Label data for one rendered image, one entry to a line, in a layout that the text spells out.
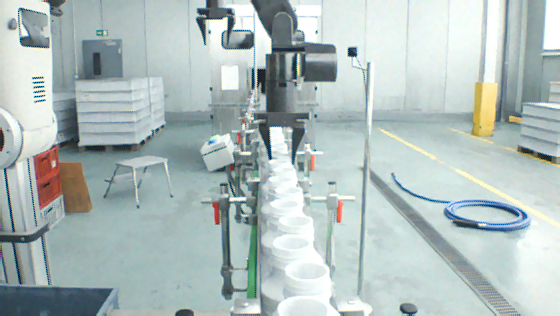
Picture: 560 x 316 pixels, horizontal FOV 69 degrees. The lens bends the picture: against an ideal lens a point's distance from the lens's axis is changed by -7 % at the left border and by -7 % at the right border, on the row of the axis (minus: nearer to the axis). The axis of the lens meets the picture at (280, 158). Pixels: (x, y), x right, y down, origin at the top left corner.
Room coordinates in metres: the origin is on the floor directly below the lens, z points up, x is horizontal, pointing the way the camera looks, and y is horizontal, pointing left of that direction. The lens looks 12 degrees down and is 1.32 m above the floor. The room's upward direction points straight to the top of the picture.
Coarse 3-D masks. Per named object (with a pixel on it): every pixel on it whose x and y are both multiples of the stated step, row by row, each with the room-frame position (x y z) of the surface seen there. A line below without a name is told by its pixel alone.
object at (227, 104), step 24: (216, 24) 5.46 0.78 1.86; (240, 24) 5.47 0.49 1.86; (312, 24) 5.51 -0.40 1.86; (216, 48) 5.46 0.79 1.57; (240, 48) 5.46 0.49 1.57; (264, 48) 5.48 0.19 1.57; (216, 72) 5.46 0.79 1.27; (240, 72) 5.47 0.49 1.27; (264, 72) 5.96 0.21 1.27; (216, 96) 5.46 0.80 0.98; (240, 96) 5.47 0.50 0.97; (312, 96) 5.51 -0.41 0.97; (216, 120) 5.46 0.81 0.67; (240, 120) 5.47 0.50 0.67; (312, 120) 5.51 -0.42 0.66; (240, 144) 5.47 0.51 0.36; (312, 144) 5.51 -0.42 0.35
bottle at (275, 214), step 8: (280, 200) 0.51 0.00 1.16; (288, 200) 0.51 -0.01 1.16; (272, 208) 0.49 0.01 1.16; (280, 208) 0.48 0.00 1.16; (288, 208) 0.48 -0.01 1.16; (296, 208) 0.48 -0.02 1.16; (272, 216) 0.48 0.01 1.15; (280, 216) 0.48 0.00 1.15; (272, 224) 0.48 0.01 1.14; (272, 232) 0.48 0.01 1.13; (264, 240) 0.48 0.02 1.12; (272, 240) 0.48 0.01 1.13; (264, 248) 0.48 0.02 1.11; (264, 256) 0.48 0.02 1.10; (264, 264) 0.48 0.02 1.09; (264, 272) 0.48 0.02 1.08
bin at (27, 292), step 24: (0, 288) 0.66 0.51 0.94; (24, 288) 0.66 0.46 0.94; (48, 288) 0.67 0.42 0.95; (72, 288) 0.67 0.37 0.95; (96, 288) 0.67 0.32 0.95; (0, 312) 0.66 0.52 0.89; (24, 312) 0.66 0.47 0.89; (48, 312) 0.67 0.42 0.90; (72, 312) 0.67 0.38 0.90; (96, 312) 0.67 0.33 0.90; (120, 312) 0.62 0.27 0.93; (144, 312) 0.63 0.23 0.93; (168, 312) 0.63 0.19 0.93; (216, 312) 0.63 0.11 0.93
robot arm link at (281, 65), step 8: (272, 48) 0.79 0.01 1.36; (280, 48) 0.79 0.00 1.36; (288, 48) 0.79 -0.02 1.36; (296, 48) 0.79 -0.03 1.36; (272, 56) 0.77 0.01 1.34; (280, 56) 0.76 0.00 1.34; (288, 56) 0.77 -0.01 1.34; (296, 56) 0.78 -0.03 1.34; (304, 56) 0.78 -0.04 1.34; (272, 64) 0.77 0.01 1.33; (280, 64) 0.76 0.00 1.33; (288, 64) 0.77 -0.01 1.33; (296, 64) 0.78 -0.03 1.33; (304, 64) 0.78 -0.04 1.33; (272, 72) 0.77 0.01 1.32; (280, 72) 0.76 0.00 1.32; (288, 72) 0.77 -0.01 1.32; (296, 72) 0.78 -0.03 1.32; (272, 80) 0.78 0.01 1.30; (280, 80) 0.77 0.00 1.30; (288, 80) 0.77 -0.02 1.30
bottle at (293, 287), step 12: (300, 264) 0.33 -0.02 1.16; (312, 264) 0.33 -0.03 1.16; (288, 276) 0.31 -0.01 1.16; (300, 276) 0.33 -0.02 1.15; (312, 276) 0.33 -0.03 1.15; (324, 276) 0.31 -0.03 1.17; (288, 288) 0.31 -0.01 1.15; (300, 288) 0.30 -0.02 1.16; (312, 288) 0.30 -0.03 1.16; (324, 288) 0.31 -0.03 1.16; (324, 300) 0.30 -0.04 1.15; (276, 312) 0.32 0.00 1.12; (336, 312) 0.32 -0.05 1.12
